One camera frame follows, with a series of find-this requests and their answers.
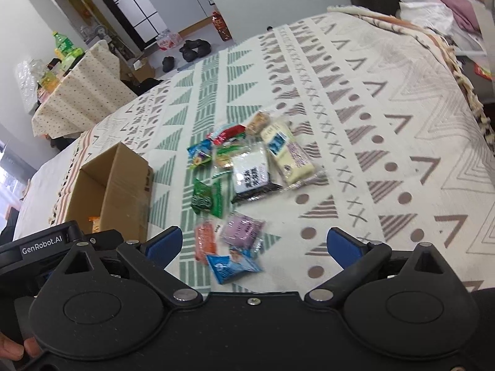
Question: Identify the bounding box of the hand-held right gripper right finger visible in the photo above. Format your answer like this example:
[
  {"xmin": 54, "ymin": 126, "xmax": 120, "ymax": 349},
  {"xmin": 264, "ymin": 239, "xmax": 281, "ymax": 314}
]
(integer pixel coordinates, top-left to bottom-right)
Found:
[{"xmin": 305, "ymin": 228, "xmax": 453, "ymax": 308}]

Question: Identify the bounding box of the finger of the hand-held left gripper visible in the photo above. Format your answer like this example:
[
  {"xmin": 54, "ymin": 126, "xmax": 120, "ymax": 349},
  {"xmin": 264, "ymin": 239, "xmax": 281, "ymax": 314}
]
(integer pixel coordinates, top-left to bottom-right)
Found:
[{"xmin": 82, "ymin": 229, "xmax": 125, "ymax": 246}]

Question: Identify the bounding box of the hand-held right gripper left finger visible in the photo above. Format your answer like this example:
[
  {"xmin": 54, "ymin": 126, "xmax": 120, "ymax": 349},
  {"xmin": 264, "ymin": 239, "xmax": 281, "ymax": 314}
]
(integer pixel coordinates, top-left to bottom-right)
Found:
[{"xmin": 58, "ymin": 227, "xmax": 204, "ymax": 307}]

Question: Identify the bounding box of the orange snack packet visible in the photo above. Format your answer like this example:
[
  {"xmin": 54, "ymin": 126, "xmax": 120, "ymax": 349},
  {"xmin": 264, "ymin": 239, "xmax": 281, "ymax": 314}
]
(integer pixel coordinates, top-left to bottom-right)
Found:
[{"xmin": 194, "ymin": 220, "xmax": 225, "ymax": 265}]

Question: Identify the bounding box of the brown cardboard box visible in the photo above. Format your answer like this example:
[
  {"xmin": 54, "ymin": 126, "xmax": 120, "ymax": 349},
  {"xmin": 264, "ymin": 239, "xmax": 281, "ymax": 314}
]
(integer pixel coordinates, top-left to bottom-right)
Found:
[{"xmin": 52, "ymin": 142, "xmax": 155, "ymax": 244}]

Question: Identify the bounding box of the dark green snack packet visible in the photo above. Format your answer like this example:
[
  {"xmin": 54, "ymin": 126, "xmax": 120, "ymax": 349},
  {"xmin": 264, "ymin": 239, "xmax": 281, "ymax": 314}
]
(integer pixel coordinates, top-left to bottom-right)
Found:
[{"xmin": 191, "ymin": 179, "xmax": 225, "ymax": 217}]

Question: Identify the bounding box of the purple snack packet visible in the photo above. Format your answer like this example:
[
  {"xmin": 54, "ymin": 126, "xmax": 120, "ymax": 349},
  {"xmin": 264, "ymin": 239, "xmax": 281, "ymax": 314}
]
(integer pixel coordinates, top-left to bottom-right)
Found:
[{"xmin": 220, "ymin": 212, "xmax": 267, "ymax": 250}]

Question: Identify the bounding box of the green and blue snack packet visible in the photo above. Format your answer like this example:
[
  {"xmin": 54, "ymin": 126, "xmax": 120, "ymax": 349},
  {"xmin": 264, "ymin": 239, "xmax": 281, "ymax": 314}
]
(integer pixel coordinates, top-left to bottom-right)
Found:
[{"xmin": 187, "ymin": 141, "xmax": 213, "ymax": 170}]

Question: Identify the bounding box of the green round cookie packet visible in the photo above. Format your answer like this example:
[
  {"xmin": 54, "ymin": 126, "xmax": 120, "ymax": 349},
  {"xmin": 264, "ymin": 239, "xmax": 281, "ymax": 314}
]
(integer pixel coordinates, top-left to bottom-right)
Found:
[{"xmin": 211, "ymin": 141, "xmax": 252, "ymax": 171}]

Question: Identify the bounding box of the large cream snack packet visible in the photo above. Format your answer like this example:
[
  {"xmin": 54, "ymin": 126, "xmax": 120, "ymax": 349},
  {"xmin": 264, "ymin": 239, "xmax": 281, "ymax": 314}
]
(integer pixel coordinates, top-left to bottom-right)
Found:
[{"xmin": 261, "ymin": 121, "xmax": 327, "ymax": 190}]

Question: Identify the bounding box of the black and white snack packet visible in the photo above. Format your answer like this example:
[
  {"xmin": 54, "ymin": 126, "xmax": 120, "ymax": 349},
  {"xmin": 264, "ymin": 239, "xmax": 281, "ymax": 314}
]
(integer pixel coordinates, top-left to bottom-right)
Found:
[{"xmin": 231, "ymin": 150, "xmax": 282, "ymax": 203}]

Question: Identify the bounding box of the red and green snack packet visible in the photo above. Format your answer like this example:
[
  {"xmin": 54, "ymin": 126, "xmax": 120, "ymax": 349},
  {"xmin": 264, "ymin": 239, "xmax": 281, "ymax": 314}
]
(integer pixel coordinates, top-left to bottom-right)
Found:
[{"xmin": 207, "ymin": 123, "xmax": 247, "ymax": 145}]

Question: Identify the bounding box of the clear tan nut bar packet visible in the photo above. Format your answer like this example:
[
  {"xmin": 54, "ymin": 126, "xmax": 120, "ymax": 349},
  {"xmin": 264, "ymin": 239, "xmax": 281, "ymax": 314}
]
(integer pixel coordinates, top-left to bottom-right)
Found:
[{"xmin": 246, "ymin": 111, "xmax": 271, "ymax": 136}]

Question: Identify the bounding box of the person's left hand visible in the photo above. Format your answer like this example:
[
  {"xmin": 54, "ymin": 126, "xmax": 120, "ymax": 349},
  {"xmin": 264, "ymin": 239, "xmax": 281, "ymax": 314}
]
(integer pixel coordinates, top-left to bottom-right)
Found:
[{"xmin": 0, "ymin": 334, "xmax": 38, "ymax": 361}]

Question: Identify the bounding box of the patterned bed blanket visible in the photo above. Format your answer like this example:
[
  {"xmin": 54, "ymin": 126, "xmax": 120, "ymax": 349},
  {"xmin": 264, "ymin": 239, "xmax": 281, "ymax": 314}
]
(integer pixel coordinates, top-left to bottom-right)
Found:
[{"xmin": 15, "ymin": 6, "xmax": 495, "ymax": 294}]

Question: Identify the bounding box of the table with dotted tablecloth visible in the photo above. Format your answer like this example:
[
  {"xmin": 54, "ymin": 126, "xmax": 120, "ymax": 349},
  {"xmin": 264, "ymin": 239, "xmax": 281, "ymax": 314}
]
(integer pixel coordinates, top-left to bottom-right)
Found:
[{"xmin": 31, "ymin": 39, "xmax": 140, "ymax": 138}]

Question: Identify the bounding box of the black bag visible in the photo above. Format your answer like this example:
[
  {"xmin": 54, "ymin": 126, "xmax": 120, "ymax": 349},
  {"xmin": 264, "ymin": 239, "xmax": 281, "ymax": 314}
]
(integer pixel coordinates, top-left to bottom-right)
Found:
[{"xmin": 124, "ymin": 78, "xmax": 164, "ymax": 96}]

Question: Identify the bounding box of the clear plastic bag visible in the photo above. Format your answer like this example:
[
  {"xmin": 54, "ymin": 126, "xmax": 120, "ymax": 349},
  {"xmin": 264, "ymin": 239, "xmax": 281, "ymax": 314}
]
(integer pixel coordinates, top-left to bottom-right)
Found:
[{"xmin": 15, "ymin": 57, "xmax": 45, "ymax": 113}]

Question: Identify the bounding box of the flat cardboard box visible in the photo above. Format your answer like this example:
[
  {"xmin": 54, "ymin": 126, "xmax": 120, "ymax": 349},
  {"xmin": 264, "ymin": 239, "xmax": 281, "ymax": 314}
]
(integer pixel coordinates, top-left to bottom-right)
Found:
[{"xmin": 120, "ymin": 56, "xmax": 156, "ymax": 82}]

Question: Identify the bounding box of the light green container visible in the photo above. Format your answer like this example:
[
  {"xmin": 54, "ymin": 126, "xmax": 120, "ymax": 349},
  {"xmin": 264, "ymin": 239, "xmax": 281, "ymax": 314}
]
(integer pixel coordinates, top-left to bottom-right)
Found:
[{"xmin": 62, "ymin": 48, "xmax": 84, "ymax": 71}]

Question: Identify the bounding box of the green soda bottle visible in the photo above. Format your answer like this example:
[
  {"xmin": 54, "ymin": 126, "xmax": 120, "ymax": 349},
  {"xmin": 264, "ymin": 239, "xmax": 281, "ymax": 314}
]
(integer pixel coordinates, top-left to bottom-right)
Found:
[{"xmin": 52, "ymin": 31, "xmax": 78, "ymax": 60}]

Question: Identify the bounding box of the pink and white package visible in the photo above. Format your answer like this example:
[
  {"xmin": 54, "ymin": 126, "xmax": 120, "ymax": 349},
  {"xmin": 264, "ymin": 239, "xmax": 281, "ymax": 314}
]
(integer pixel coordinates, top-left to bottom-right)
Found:
[{"xmin": 156, "ymin": 29, "xmax": 183, "ymax": 51}]

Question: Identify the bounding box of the small red packet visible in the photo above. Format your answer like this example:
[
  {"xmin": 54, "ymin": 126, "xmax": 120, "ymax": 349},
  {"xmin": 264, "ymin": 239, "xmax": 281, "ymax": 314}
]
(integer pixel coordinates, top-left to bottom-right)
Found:
[{"xmin": 475, "ymin": 64, "xmax": 495, "ymax": 83}]

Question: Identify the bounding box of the red printed bag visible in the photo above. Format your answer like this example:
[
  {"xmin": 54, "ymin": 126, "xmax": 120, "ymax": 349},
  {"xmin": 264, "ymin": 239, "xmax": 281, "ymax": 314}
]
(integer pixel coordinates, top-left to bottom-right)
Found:
[{"xmin": 212, "ymin": 10, "xmax": 234, "ymax": 41}]

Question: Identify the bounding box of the black framed sliding door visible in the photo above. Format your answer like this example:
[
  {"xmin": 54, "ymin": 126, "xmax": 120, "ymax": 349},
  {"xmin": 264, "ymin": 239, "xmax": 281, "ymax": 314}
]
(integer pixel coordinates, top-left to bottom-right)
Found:
[{"xmin": 83, "ymin": 0, "xmax": 165, "ymax": 49}]

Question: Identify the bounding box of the white cabinet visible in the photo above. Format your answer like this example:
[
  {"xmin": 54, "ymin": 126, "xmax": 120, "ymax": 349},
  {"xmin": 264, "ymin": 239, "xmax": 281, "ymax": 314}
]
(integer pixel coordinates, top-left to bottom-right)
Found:
[{"xmin": 145, "ymin": 0, "xmax": 221, "ymax": 35}]

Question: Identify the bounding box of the white plastic bag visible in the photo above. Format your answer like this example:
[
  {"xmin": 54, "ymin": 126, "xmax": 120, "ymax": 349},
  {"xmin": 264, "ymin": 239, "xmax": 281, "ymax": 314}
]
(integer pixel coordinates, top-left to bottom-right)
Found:
[{"xmin": 394, "ymin": 0, "xmax": 455, "ymax": 32}]

